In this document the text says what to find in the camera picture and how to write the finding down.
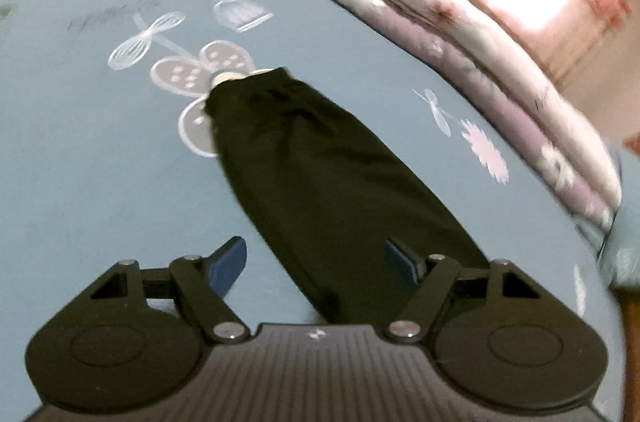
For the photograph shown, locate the black drawstring pants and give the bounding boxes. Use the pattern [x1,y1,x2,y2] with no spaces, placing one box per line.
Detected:
[205,68,488,324]

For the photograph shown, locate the pink purple folded quilt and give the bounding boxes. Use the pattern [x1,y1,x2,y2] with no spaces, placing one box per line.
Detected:
[152,0,624,233]

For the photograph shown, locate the teal pillow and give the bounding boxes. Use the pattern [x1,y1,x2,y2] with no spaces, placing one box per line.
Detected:
[598,147,640,291]

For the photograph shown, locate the teal patterned bed sheet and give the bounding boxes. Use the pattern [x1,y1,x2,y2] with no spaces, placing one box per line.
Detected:
[1,0,625,421]

